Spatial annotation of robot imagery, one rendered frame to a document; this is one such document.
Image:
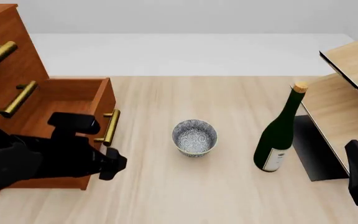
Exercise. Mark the pale wooden shelf rack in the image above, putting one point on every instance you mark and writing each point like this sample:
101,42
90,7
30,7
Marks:
334,109

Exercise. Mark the deep wooden drawer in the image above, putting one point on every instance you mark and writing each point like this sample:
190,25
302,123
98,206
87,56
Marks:
73,98

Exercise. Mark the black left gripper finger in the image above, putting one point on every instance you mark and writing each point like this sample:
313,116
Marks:
109,173
117,158

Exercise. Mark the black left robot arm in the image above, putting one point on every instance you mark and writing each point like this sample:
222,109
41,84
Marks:
11,158

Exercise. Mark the blue patterned bowl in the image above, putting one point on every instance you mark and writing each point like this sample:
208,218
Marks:
194,138

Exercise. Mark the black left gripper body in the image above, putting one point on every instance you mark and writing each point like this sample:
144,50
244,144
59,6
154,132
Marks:
96,161

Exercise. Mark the dark green bottle with cork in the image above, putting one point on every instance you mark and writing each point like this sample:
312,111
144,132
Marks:
275,142

